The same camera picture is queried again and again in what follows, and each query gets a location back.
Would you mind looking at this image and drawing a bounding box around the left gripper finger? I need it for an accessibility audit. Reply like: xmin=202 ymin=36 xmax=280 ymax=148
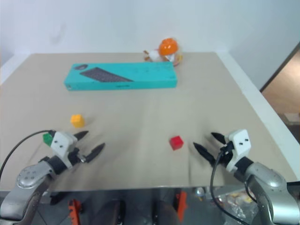
xmin=73 ymin=130 xmax=90 ymax=142
xmin=85 ymin=142 xmax=106 ymax=163

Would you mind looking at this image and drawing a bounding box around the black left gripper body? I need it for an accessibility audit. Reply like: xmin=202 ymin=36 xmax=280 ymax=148
xmin=67 ymin=147 xmax=91 ymax=166

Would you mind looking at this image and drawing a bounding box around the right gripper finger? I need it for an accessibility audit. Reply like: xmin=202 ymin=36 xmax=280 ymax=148
xmin=193 ymin=142 xmax=216 ymax=167
xmin=210 ymin=132 xmax=226 ymax=145

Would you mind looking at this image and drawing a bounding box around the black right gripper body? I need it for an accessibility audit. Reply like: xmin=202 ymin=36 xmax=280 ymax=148
xmin=217 ymin=141 xmax=235 ymax=166

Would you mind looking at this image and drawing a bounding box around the yellow cube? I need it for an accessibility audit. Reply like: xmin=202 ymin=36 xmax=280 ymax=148
xmin=70 ymin=114 xmax=85 ymax=128

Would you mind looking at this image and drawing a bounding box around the red cube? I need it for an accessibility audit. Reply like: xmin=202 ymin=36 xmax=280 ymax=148
xmin=169 ymin=135 xmax=184 ymax=151

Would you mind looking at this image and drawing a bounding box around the green cube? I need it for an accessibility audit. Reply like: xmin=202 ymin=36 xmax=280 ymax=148
xmin=42 ymin=132 xmax=54 ymax=148

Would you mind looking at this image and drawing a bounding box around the clear plastic bag with items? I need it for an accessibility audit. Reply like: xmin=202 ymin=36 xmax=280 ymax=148
xmin=217 ymin=189 xmax=260 ymax=222

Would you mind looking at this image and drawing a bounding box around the orange clamp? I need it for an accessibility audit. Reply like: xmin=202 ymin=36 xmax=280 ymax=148
xmin=175 ymin=191 xmax=188 ymax=223
xmin=67 ymin=199 xmax=83 ymax=225

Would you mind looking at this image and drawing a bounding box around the beige table mat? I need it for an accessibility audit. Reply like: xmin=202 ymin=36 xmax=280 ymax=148
xmin=0 ymin=52 xmax=299 ymax=191

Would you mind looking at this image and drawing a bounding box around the teal keyboard box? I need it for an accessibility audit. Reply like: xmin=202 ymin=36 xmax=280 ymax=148
xmin=63 ymin=61 xmax=179 ymax=92

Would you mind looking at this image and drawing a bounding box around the cardboard box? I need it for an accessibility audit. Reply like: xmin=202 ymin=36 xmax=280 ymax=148
xmin=283 ymin=112 xmax=300 ymax=125

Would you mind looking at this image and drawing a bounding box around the orange toy in plastic bag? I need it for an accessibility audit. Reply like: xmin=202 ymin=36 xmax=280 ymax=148
xmin=143 ymin=37 xmax=184 ymax=67

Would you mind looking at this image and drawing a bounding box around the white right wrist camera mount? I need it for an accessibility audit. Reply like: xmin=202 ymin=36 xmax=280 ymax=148
xmin=225 ymin=128 xmax=252 ymax=173

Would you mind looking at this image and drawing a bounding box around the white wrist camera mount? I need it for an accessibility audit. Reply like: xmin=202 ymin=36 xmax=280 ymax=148
xmin=225 ymin=128 xmax=252 ymax=173
xmin=51 ymin=131 xmax=78 ymax=169

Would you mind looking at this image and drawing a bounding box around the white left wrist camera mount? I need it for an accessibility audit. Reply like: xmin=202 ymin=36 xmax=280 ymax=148
xmin=51 ymin=131 xmax=78 ymax=169

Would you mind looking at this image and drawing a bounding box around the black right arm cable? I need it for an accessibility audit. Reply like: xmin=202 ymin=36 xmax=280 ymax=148
xmin=210 ymin=150 xmax=250 ymax=225

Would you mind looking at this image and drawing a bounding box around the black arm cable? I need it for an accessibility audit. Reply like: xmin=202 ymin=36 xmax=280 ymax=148
xmin=0 ymin=130 xmax=56 ymax=180
xmin=210 ymin=150 xmax=250 ymax=225

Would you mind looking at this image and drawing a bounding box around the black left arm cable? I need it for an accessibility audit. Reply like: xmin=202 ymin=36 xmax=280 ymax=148
xmin=0 ymin=130 xmax=56 ymax=180

